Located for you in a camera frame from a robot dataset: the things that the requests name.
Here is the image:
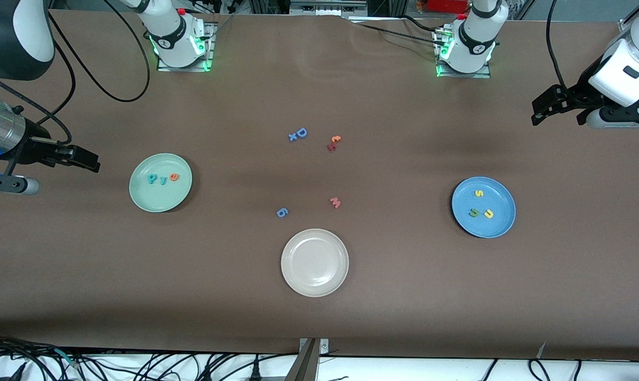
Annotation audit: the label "aluminium frame profile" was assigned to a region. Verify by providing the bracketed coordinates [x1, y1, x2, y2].
[618, 0, 639, 37]

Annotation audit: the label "teal tipped cable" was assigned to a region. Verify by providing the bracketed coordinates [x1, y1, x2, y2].
[52, 347, 82, 369]

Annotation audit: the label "grey metal equipment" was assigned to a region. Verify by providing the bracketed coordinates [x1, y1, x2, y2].
[289, 0, 368, 16]

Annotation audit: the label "green round plate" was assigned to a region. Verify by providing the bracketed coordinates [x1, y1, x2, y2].
[129, 153, 193, 213]

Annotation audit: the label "black looped floor cable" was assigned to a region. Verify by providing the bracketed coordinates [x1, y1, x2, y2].
[527, 359, 552, 381]

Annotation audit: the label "beige round plate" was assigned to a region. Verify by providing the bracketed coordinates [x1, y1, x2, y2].
[280, 228, 350, 298]

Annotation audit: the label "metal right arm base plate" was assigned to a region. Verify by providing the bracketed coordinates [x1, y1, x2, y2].
[157, 21, 215, 72]

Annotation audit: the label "black table cable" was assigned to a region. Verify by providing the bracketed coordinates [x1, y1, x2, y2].
[349, 20, 439, 42]
[401, 15, 442, 32]

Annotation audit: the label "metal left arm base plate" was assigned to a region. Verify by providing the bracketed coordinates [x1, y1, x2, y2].
[433, 26, 492, 79]

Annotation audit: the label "blue round plate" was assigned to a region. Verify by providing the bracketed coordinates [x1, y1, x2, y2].
[451, 176, 517, 239]

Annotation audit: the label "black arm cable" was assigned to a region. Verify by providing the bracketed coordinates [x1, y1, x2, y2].
[546, 0, 569, 93]
[0, 0, 151, 149]

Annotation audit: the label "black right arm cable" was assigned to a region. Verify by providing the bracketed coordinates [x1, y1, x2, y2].
[0, 0, 151, 149]

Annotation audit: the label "red box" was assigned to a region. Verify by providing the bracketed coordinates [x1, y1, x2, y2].
[426, 0, 473, 14]

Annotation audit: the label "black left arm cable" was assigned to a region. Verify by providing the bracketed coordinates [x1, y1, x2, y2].
[546, 0, 569, 93]

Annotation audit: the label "aluminium camera post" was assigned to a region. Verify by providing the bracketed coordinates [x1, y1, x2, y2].
[285, 338, 331, 381]

